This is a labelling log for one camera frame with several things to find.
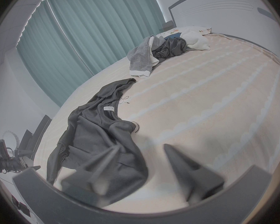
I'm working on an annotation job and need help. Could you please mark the dark grey bedside table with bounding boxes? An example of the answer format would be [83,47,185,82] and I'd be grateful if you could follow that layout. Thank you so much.
[162,21,175,32]

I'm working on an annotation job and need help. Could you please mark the bed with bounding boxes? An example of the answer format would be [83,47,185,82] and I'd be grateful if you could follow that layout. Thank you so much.
[31,0,280,215]

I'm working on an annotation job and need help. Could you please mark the grey garment with white hem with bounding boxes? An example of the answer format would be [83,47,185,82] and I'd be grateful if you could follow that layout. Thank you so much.
[127,35,165,79]

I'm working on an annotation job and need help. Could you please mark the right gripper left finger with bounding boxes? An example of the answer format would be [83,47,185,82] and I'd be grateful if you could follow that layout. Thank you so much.
[61,146,121,202]

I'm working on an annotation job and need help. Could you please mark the black T-shirt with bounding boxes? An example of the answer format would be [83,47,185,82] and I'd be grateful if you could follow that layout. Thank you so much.
[46,78,148,206]

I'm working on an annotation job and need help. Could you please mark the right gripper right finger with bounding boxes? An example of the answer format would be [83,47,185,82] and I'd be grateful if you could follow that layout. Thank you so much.
[163,143,225,202]

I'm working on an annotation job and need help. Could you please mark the black garment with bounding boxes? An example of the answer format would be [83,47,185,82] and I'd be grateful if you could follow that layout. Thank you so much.
[152,37,188,62]

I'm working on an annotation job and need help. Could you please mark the white printed pillow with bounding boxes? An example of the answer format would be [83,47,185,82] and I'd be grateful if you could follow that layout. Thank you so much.
[156,26,212,40]

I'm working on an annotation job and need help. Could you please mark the blue-green curtain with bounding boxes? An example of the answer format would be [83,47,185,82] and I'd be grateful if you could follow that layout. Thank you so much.
[16,0,94,108]
[47,0,166,76]

